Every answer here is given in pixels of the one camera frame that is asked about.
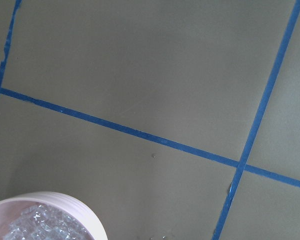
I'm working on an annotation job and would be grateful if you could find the clear ice cubes pile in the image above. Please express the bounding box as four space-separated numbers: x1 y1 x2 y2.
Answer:
2 204 88 240

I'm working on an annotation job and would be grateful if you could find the pink ice bowl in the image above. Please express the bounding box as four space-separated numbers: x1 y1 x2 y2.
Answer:
0 191 108 240

